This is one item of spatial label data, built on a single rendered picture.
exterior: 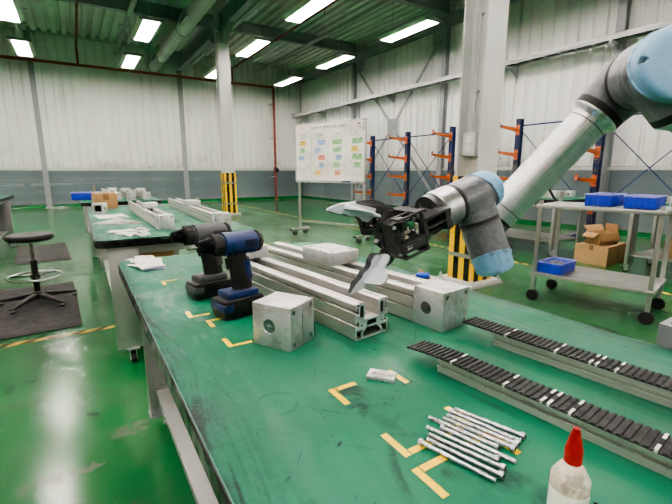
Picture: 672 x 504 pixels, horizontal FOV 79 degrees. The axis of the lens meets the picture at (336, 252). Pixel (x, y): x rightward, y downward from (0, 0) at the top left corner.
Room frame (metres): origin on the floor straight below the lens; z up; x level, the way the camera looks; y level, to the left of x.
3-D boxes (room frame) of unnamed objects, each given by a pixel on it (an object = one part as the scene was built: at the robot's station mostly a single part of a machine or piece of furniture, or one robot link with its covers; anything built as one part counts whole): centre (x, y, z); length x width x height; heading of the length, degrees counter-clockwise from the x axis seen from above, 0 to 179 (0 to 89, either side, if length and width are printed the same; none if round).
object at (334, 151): (7.04, 0.10, 0.97); 1.51 x 0.50 x 1.95; 52
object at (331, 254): (1.31, 0.02, 0.87); 0.16 x 0.11 x 0.07; 39
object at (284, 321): (0.86, 0.11, 0.83); 0.11 x 0.10 x 0.10; 151
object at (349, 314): (1.19, 0.17, 0.82); 0.80 x 0.10 x 0.09; 39
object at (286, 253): (1.31, 0.02, 0.82); 0.80 x 0.10 x 0.09; 39
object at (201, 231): (1.17, 0.40, 0.89); 0.20 x 0.08 x 0.22; 131
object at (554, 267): (3.46, -2.22, 0.50); 1.03 x 0.55 x 1.01; 44
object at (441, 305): (0.97, -0.27, 0.83); 0.12 x 0.09 x 0.10; 129
